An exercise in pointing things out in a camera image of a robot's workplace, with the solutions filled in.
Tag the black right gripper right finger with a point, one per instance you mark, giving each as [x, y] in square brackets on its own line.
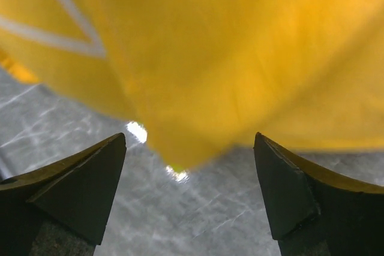
[312, 210]

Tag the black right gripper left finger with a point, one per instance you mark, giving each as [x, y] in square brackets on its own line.
[62, 208]

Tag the yellow cartoon print pillowcase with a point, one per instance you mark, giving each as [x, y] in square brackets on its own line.
[205, 75]

